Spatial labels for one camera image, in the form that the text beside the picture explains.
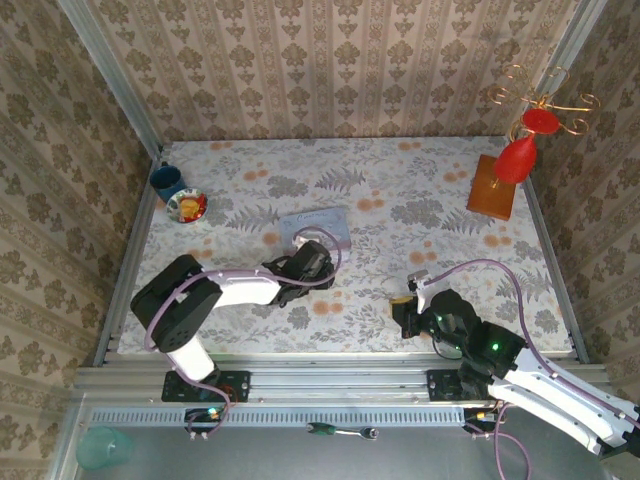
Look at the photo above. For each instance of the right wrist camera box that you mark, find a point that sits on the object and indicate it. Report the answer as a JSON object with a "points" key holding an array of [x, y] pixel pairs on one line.
{"points": [[422, 292]]}

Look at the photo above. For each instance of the leaf-pattern ceramic bowl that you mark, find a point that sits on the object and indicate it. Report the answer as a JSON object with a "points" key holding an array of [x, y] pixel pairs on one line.
{"points": [[176, 210]]}

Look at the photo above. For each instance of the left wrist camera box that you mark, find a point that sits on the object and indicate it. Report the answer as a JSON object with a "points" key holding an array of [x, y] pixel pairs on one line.
{"points": [[301, 243]]}

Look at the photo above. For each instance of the red snack packet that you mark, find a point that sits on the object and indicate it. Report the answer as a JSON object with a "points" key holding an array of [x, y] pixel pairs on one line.
{"points": [[200, 201]]}

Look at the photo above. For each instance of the blue pink cartoon tin box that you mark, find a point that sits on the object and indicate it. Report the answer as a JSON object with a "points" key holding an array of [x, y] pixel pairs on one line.
{"points": [[320, 220]]}

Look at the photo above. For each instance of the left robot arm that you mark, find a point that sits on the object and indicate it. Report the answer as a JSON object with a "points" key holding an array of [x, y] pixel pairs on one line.
{"points": [[240, 287]]}

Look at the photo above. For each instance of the aluminium frame post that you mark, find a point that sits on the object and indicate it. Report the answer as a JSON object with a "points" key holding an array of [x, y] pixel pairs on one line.
{"points": [[570, 55], [115, 85]]}

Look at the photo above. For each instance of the green translucent plastic cup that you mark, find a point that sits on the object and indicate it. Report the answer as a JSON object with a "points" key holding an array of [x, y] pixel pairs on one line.
{"points": [[102, 450]]}

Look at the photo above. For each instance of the yellow snack packet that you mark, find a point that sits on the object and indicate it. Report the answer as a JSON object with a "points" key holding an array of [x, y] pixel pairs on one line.
{"points": [[188, 206]]}

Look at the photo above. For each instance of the red plastic wine glass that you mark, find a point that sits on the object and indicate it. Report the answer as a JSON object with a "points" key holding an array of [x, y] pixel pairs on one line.
{"points": [[515, 160]]}

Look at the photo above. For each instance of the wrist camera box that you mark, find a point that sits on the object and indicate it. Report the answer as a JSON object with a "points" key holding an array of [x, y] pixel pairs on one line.
{"points": [[301, 243], [422, 292]]}

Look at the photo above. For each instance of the aluminium frame rail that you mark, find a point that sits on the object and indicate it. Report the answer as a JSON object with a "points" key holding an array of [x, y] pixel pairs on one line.
{"points": [[555, 280], [125, 265]]}

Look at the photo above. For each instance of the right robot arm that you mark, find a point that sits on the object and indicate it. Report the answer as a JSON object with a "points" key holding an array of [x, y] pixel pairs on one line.
{"points": [[550, 400]]}

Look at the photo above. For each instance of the orange wooden stand base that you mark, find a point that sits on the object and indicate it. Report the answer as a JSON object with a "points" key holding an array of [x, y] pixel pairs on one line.
{"points": [[492, 192]]}

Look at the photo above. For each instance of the long aluminium base rail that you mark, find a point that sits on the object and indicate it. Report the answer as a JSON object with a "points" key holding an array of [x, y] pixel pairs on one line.
{"points": [[340, 375]]}

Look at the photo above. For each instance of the dark blue ceramic mug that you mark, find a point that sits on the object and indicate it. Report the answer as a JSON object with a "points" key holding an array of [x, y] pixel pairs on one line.
{"points": [[165, 181]]}

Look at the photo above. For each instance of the floral patterned tablecloth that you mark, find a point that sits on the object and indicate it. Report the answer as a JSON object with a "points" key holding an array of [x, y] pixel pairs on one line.
{"points": [[400, 235]]}

